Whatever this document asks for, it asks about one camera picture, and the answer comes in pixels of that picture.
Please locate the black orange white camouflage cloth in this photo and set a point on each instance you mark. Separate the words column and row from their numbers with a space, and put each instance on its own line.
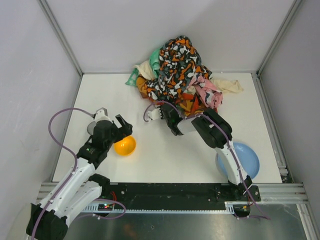
column 179, row 62

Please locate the aluminium frame post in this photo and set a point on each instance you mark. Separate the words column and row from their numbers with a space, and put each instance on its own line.
column 52, row 20
column 284, row 27

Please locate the green white tie-dye cloth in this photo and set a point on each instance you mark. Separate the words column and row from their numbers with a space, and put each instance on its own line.
column 148, row 69

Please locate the right aluminium frame post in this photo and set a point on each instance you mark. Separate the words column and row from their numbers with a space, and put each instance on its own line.
column 284, row 27

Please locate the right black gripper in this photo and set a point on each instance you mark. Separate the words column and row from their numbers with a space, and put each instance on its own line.
column 169, row 114

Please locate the aluminium extrusion rail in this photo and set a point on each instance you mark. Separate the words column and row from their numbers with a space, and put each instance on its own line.
column 282, row 193

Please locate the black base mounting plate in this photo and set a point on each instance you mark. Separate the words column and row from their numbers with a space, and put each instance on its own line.
column 176, row 195

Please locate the cream beige cloth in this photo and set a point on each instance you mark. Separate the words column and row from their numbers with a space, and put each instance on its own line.
column 224, row 85

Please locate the left aluminium frame post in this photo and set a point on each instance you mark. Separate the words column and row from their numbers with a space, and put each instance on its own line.
column 52, row 20

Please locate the grey slotted cable duct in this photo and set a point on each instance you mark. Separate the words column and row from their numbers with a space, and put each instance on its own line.
column 227, row 207

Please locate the orange yellow brown camouflage cloth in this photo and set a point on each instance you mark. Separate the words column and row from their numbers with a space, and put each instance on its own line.
column 189, row 104

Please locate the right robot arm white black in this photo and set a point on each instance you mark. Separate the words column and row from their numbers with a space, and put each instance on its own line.
column 217, row 134

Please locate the light blue plate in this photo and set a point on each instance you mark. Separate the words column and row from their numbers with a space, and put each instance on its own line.
column 246, row 157

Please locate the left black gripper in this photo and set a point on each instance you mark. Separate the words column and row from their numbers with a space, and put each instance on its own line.
column 120, row 130

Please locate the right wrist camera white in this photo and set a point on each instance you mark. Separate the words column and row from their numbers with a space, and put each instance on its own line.
column 154, row 114

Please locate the orange plastic bowl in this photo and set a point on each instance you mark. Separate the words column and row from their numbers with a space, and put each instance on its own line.
column 126, row 146

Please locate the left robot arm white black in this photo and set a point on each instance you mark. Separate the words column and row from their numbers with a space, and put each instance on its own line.
column 51, row 218

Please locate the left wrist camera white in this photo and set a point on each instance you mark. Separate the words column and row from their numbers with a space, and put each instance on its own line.
column 101, row 115

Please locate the black mesh cup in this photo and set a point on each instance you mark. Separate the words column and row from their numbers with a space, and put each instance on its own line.
column 90, row 128

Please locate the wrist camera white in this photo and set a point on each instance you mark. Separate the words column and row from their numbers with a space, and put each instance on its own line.
column 101, row 115
column 154, row 114

